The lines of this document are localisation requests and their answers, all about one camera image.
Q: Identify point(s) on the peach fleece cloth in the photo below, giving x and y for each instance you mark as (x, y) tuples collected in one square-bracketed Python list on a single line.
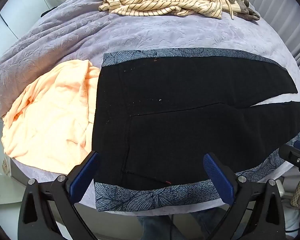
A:
[(50, 120)]

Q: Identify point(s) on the white wardrobe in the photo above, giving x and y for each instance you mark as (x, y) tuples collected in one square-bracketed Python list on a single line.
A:
[(5, 35)]

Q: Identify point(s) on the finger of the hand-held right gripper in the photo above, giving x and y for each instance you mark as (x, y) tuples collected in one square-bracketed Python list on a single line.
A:
[(296, 156)]

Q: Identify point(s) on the purple textured blanket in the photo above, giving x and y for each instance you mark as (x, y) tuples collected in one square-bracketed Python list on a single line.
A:
[(165, 35)]

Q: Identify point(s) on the black pants with grey stripe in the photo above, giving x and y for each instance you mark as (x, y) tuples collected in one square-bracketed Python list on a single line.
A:
[(177, 105)]

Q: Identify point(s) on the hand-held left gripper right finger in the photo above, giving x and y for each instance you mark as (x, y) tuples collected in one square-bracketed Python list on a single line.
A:
[(218, 177)]

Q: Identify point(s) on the brown fuzzy garment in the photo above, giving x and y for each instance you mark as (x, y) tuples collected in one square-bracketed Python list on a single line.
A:
[(250, 12)]

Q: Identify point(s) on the beige striped garment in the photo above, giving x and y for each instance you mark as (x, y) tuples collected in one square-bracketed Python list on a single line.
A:
[(160, 0)]

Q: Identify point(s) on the patterned beige bag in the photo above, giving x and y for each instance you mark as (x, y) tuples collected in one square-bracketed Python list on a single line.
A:
[(297, 195)]

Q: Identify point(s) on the grey curtain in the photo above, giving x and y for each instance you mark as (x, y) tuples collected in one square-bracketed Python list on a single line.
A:
[(285, 10)]

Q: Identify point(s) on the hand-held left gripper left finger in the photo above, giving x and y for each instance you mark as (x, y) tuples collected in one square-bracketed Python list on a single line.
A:
[(83, 177)]

